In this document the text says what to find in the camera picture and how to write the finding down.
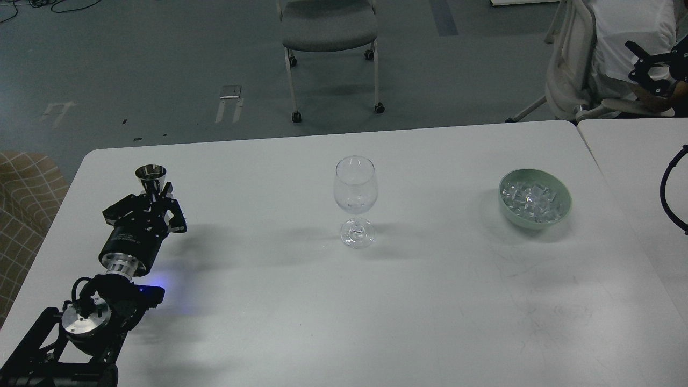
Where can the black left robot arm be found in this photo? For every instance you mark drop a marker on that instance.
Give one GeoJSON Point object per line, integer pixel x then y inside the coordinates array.
{"type": "Point", "coordinates": [79, 344]}

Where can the person in white shirt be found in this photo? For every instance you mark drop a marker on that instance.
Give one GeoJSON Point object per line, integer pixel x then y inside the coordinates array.
{"type": "Point", "coordinates": [653, 25]}

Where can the clear wine glass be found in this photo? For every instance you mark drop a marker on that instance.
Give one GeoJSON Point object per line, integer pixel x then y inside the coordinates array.
{"type": "Point", "coordinates": [355, 192]}

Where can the steel double jigger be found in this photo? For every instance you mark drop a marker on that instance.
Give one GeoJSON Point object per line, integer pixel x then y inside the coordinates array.
{"type": "Point", "coordinates": [152, 178]}

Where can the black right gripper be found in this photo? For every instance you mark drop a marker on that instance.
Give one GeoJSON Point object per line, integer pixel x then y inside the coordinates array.
{"type": "Point", "coordinates": [675, 60]}

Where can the grey office chair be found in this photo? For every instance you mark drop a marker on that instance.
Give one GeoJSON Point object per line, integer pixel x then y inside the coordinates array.
{"type": "Point", "coordinates": [328, 26]}

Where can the clear ice cubes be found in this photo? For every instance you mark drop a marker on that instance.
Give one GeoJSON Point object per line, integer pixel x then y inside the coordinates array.
{"type": "Point", "coordinates": [532, 201]}

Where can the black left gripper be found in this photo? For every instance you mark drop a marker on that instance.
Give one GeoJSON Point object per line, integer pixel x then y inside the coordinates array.
{"type": "Point", "coordinates": [137, 235]}

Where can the green bowl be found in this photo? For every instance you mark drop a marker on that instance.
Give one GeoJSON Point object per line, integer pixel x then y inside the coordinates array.
{"type": "Point", "coordinates": [564, 198]}

